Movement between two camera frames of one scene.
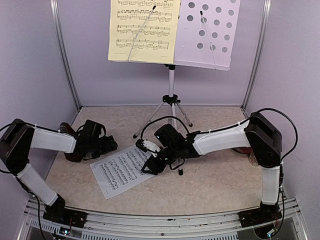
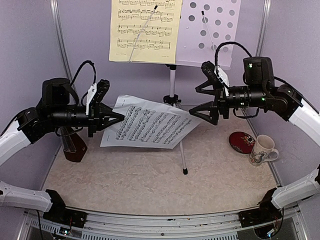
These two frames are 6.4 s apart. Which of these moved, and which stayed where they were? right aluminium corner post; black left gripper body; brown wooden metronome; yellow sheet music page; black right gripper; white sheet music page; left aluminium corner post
Moved: black left gripper body; black right gripper; white sheet music page
Stayed: left aluminium corner post; right aluminium corner post; yellow sheet music page; brown wooden metronome
